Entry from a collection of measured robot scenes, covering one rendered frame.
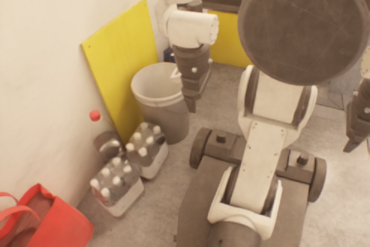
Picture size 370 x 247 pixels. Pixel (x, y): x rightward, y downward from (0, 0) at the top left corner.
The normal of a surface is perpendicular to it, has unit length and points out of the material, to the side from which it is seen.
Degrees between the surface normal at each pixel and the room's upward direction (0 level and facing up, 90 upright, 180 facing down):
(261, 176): 60
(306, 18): 90
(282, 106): 86
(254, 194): 46
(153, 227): 0
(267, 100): 86
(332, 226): 0
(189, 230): 0
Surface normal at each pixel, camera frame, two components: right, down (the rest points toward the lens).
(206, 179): -0.07, -0.72
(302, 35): -0.40, 0.66
